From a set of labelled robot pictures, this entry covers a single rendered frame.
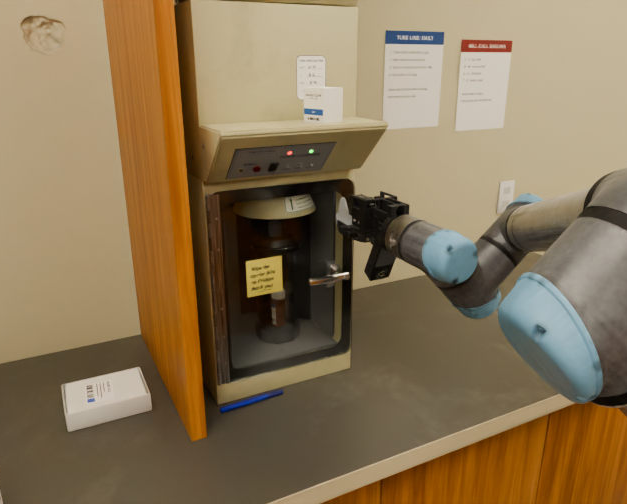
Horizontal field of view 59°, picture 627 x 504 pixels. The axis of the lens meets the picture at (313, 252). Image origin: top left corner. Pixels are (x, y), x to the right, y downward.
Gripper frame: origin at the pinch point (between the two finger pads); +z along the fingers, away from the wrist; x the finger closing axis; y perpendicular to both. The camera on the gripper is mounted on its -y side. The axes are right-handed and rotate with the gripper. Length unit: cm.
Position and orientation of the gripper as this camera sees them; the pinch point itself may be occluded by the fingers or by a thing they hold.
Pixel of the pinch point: (341, 218)
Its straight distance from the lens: 112.5
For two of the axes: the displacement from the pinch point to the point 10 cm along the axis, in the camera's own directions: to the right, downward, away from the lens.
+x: -8.9, 1.5, -4.3
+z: -4.6, -2.9, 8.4
